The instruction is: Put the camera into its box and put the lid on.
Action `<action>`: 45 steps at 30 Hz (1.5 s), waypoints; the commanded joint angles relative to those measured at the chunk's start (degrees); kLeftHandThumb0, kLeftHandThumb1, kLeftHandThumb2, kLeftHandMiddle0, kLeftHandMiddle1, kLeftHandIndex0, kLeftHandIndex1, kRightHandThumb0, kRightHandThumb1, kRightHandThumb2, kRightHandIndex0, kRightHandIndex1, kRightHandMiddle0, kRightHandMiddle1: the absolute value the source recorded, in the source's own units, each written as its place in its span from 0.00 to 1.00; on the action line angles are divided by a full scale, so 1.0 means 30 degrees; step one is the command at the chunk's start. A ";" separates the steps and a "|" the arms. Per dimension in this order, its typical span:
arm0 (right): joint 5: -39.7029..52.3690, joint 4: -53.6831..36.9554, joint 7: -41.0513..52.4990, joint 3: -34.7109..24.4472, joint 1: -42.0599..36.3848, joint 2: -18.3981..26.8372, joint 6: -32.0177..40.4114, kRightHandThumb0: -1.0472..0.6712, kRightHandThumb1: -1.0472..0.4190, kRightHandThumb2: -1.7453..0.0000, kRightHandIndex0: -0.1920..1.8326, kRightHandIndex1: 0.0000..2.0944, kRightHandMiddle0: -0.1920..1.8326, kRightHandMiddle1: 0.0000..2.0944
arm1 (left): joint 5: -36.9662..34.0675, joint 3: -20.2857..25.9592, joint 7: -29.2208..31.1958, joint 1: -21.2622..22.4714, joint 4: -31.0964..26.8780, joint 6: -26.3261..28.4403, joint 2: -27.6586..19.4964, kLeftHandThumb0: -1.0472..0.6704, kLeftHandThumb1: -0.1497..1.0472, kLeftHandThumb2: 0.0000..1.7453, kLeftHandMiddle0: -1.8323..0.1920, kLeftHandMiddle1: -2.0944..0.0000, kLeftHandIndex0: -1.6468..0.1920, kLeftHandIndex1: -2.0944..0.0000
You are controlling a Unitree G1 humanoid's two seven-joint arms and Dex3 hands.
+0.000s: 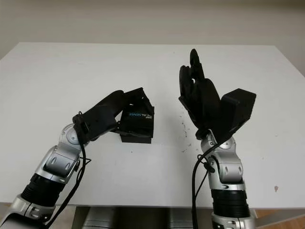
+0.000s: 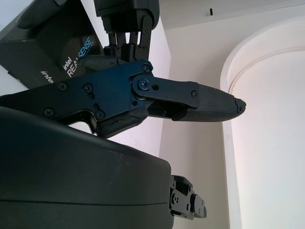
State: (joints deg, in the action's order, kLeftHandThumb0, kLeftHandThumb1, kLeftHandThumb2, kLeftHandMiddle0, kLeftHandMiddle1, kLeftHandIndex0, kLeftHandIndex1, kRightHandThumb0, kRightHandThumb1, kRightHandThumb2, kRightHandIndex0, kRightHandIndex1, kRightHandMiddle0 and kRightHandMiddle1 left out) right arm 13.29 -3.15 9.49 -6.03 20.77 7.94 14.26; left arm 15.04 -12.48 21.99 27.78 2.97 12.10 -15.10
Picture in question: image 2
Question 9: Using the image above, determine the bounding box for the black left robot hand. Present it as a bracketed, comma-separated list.
[16, 0, 160, 70]

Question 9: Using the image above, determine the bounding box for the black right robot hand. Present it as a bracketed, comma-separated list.
[0, 59, 247, 229]

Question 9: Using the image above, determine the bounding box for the black RealSense box lid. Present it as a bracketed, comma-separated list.
[0, 0, 100, 90]

